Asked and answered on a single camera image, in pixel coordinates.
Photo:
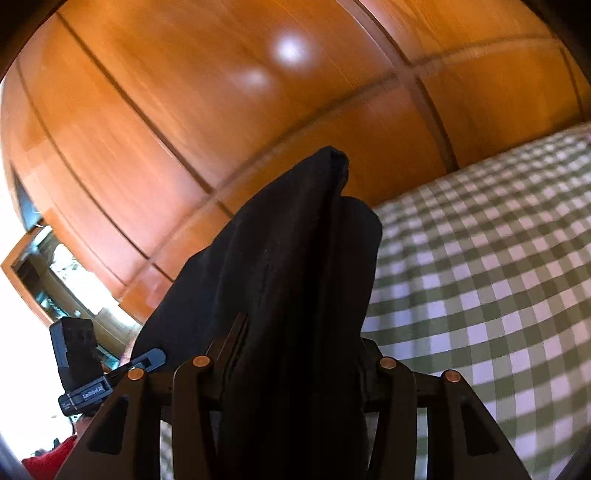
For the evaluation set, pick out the dark navy pants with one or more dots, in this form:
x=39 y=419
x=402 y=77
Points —
x=286 y=277

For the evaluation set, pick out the wooden wardrobe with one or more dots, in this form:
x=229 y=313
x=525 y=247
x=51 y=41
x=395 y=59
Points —
x=184 y=115

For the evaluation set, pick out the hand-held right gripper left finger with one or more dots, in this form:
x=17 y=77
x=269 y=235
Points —
x=227 y=354

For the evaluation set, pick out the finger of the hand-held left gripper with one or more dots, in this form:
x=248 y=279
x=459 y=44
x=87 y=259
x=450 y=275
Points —
x=143 y=359

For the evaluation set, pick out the person's red garment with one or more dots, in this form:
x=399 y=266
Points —
x=48 y=459

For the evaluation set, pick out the green checkered bed sheet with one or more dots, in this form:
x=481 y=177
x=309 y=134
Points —
x=485 y=277

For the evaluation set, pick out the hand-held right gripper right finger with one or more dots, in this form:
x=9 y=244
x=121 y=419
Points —
x=392 y=392

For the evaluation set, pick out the wooden framed window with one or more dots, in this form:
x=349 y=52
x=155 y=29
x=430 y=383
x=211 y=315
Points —
x=51 y=281

